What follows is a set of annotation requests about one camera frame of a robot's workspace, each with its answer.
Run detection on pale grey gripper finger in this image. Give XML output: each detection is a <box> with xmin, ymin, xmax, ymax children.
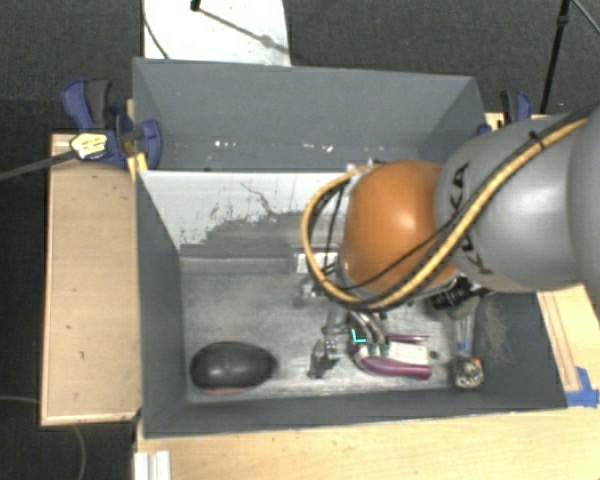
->
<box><xmin>324</xmin><ymin>338</ymin><xmax>343</xmax><ymax>370</ymax></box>
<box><xmin>307</xmin><ymin>342</ymin><xmax>328</xmax><ymax>380</ymax></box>

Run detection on black oval object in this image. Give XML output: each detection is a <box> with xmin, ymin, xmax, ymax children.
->
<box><xmin>188</xmin><ymin>340</ymin><xmax>279</xmax><ymax>395</ymax></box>

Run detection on grey metal bin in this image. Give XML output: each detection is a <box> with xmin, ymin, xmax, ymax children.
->
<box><xmin>129</xmin><ymin>57</ymin><xmax>569</xmax><ymax>439</ymax></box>

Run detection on pale wood board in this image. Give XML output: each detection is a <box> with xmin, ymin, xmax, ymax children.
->
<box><xmin>39</xmin><ymin>132</ymin><xmax>144</xmax><ymax>427</ymax></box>

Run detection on purple handled pliers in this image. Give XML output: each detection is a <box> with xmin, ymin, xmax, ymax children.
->
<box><xmin>348</xmin><ymin>331</ymin><xmax>434</xmax><ymax>382</ymax></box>

